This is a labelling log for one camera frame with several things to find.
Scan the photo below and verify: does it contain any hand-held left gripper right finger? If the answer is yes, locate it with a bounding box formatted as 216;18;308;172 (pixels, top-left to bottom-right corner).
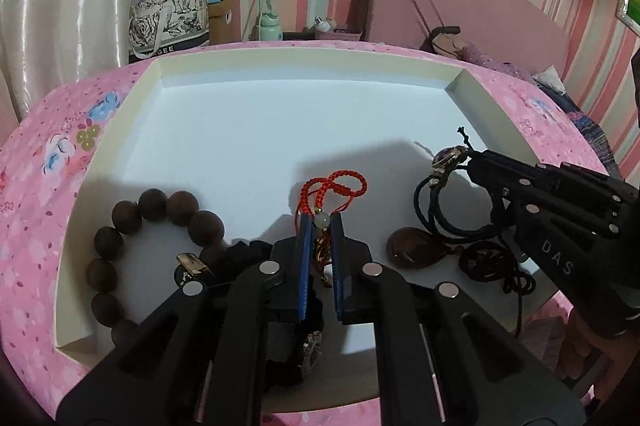
330;212;586;426

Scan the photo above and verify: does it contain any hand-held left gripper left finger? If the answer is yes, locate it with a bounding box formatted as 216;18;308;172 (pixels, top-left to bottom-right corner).
55;213;315;426

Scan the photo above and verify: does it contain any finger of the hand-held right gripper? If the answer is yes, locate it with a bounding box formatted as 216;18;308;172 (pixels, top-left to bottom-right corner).
467;150;640;237

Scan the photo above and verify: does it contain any black hair scrunchie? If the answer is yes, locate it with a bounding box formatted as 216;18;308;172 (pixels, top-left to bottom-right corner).
212;240;281;289

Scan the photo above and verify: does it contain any amber pendant black cord necklace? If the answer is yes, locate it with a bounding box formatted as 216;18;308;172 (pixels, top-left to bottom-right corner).
386;227;538;339

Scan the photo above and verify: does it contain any red braided cord bracelet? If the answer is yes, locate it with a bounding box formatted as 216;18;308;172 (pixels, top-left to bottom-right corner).
297;176;368;289

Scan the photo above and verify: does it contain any black braided cord bracelet watch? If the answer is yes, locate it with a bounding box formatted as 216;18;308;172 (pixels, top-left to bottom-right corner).
414;127;516;239

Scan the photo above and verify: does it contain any gold hair ornament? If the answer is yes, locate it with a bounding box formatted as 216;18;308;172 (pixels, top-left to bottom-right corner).
175;252;215;287

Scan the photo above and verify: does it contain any shallow white cardboard tray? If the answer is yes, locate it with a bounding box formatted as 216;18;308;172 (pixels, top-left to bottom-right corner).
52;48;568;414

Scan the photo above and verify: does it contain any brown wooden bead bracelet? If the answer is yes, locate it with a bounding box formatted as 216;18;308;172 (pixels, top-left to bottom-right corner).
86;188;226;347

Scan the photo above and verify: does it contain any person's right hand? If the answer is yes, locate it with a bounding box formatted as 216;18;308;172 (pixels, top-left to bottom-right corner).
555;308;618;389

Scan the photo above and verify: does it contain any dark patterned blanket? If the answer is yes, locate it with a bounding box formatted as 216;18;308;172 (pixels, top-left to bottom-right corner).
545;86;626;179

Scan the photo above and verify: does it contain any white cloth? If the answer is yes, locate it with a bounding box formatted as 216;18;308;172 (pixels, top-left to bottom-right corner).
532;66;568;95

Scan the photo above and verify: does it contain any purple dotted pillow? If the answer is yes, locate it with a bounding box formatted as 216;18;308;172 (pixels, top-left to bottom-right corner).
462;43;538;81

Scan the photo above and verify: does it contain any pink padded headboard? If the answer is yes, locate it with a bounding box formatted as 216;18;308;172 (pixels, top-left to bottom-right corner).
372;0;571;74

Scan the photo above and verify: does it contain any pink plastic basket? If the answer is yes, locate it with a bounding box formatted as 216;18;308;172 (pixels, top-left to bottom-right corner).
314;30;363;42

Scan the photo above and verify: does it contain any green water bottle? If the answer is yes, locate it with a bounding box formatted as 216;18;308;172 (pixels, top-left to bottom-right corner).
257;10;283;41

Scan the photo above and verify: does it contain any brown cardboard box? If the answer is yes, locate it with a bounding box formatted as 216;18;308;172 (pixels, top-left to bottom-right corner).
207;0;243;46

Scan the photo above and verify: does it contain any black and white floral bag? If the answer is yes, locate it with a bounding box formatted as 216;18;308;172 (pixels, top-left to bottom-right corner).
129;0;210;65

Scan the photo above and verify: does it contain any white satin curtain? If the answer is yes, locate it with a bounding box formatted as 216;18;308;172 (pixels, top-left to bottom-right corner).
0;0;176;117

